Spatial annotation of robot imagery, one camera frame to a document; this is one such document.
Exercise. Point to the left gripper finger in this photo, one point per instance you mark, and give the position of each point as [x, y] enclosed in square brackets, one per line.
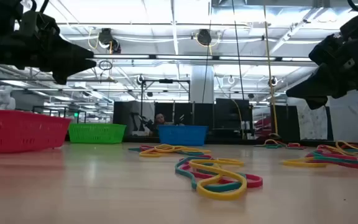
[70, 51]
[70, 67]

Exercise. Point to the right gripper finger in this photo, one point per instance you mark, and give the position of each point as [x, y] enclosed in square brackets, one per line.
[317, 103]
[328, 79]

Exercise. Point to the teal rubber band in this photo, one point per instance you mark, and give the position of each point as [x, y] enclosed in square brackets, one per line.
[337, 154]
[273, 146]
[225, 187]
[353, 160]

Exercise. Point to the black background robot arm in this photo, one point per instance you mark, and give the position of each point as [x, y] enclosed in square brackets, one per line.
[138, 119]

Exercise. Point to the white patterned curtain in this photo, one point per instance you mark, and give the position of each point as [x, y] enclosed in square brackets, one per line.
[314, 124]

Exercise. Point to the black partition panel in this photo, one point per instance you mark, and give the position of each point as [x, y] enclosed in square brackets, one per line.
[197, 113]
[225, 113]
[287, 124]

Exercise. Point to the grey curtain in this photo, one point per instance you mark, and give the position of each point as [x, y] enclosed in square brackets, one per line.
[346, 124]

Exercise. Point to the black metal railing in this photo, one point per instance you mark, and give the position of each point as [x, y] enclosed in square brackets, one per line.
[57, 108]

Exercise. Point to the green exit sign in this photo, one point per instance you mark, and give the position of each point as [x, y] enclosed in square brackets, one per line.
[76, 114]

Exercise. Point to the red tool cart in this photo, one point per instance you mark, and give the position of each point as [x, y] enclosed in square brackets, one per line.
[263, 126]

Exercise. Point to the dark grey partition panel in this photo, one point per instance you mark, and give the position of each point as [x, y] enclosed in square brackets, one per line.
[121, 115]

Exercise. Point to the green plastic basket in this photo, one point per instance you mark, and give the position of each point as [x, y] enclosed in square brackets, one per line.
[96, 133]

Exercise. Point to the red plastic basket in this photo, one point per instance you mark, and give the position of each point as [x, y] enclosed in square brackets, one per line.
[20, 130]

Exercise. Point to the person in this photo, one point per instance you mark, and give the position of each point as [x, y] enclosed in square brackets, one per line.
[159, 119]

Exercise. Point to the long ceiling light strip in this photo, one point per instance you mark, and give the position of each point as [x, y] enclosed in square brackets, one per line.
[182, 57]

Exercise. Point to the white building column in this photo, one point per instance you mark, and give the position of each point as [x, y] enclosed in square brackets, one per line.
[202, 87]

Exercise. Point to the blue plastic basket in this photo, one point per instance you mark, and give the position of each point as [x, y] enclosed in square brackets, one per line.
[182, 135]

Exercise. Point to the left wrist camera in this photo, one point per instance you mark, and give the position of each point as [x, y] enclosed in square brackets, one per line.
[33, 23]

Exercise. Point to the black metal gantry frame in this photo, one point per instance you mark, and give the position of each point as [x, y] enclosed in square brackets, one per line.
[166, 81]

